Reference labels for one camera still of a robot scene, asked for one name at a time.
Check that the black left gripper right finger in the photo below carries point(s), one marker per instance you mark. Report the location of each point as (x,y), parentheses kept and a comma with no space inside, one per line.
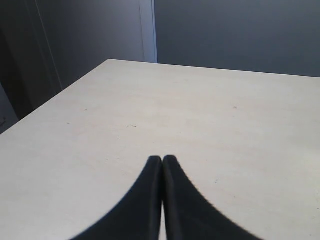
(188,215)

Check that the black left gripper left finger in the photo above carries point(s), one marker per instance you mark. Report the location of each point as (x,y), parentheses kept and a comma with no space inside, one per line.
(137,216)

